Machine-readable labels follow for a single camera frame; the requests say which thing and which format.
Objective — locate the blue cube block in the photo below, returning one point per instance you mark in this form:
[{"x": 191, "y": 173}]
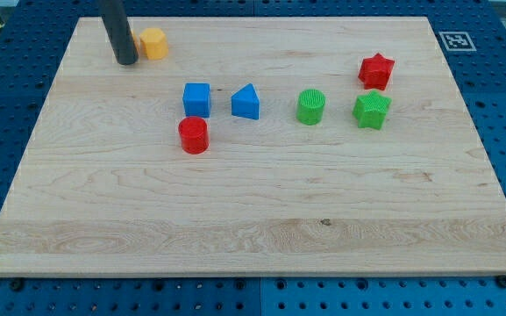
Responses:
[{"x": 196, "y": 99}]

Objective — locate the red cylinder block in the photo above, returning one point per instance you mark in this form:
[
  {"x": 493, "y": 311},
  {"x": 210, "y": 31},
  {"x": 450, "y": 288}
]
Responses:
[{"x": 194, "y": 135}]

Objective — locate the green star block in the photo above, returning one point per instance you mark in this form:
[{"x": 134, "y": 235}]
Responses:
[{"x": 371, "y": 109}]

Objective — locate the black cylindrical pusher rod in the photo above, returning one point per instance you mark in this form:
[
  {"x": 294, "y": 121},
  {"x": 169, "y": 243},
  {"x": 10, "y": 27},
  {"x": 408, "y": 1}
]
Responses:
[{"x": 119, "y": 32}]

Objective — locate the red star block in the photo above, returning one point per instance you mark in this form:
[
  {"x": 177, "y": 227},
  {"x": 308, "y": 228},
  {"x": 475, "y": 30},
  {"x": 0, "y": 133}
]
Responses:
[{"x": 375, "y": 72}]

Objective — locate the wooden board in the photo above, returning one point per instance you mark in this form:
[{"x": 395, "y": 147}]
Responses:
[{"x": 105, "y": 189}]

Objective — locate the white fiducial marker tag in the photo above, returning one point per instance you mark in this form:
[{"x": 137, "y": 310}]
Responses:
[{"x": 457, "y": 41}]

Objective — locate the blue triangle block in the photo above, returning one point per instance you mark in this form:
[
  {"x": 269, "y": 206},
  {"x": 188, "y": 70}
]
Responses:
[{"x": 246, "y": 103}]

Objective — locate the green cylinder block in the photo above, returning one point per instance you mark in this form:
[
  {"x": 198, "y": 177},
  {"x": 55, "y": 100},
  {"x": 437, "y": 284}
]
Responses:
[{"x": 310, "y": 106}]

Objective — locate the yellow block behind rod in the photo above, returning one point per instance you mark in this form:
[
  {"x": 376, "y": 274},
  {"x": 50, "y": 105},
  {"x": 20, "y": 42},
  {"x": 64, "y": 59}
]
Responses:
[{"x": 136, "y": 41}]

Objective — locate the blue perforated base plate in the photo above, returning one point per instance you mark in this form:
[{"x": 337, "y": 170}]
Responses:
[{"x": 32, "y": 43}]

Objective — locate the yellow hexagon block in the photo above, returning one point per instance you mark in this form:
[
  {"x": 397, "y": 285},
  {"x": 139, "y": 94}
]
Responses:
[{"x": 154, "y": 43}]

